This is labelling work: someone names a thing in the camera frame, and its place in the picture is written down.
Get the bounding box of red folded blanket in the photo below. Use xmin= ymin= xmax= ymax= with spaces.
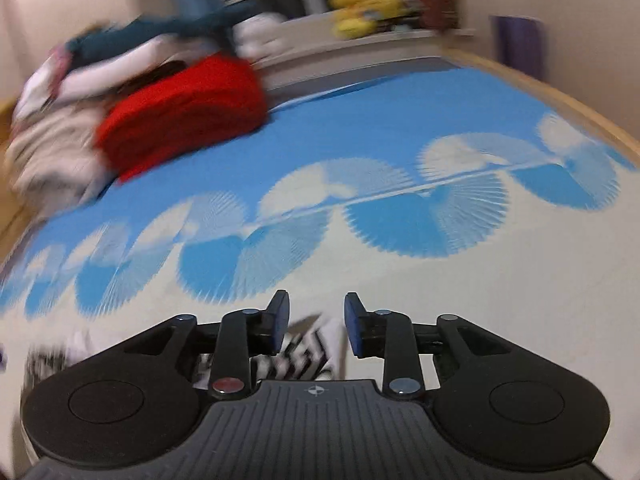
xmin=94 ymin=54 xmax=270 ymax=184

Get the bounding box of blue white printed bed cover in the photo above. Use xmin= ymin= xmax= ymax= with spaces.
xmin=0 ymin=57 xmax=640 ymax=411

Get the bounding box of cream folded blanket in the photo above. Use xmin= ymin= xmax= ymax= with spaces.
xmin=4 ymin=102 xmax=122 ymax=207

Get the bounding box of dark brown folded cloth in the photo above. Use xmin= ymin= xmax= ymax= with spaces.
xmin=117 ymin=59 xmax=193 ymax=97

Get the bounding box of white folded cloth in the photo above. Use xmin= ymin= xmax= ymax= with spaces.
xmin=20 ymin=37 xmax=216 ymax=111

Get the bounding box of purple box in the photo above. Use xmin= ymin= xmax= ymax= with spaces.
xmin=491 ymin=14 xmax=547 ymax=82

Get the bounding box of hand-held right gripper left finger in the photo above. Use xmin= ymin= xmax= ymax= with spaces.
xmin=122 ymin=290 xmax=291 ymax=402

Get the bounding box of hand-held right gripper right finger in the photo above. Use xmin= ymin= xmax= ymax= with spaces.
xmin=344 ymin=291 xmax=507 ymax=401

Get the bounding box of striped white hooded garment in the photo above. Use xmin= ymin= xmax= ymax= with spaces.
xmin=27 ymin=312 xmax=347 ymax=392

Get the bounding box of white window sill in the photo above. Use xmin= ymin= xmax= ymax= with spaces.
xmin=252 ymin=26 xmax=477 ymax=92

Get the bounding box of teal cloth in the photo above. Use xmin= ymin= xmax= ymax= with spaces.
xmin=64 ymin=1 xmax=262 ymax=67

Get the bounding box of yellow plush toy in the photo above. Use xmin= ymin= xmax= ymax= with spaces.
xmin=327 ymin=0 xmax=410 ymax=41

